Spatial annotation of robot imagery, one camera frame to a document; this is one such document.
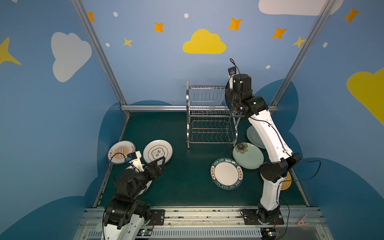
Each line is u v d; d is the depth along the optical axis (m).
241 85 0.53
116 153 0.98
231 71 0.61
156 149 0.99
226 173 0.93
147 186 0.60
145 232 0.71
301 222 0.73
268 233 0.71
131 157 0.59
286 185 0.84
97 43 0.81
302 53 0.86
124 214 0.47
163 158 0.66
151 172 0.59
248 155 1.01
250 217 0.74
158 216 0.74
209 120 1.11
